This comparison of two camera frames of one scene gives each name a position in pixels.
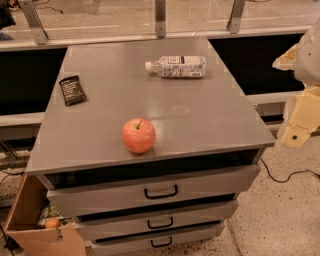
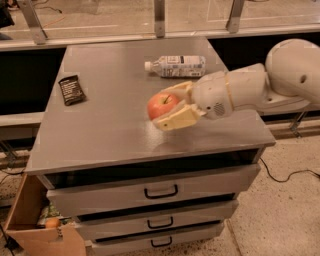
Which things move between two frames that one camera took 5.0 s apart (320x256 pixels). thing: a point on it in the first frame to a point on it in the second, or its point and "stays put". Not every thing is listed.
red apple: x=138 y=135 to x=159 y=102
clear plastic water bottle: x=178 y=66 stays put
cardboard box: x=27 y=236 stays put
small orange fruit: x=52 y=223 stays put
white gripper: x=309 y=61 to x=210 y=96
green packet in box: x=50 y=212 stays put
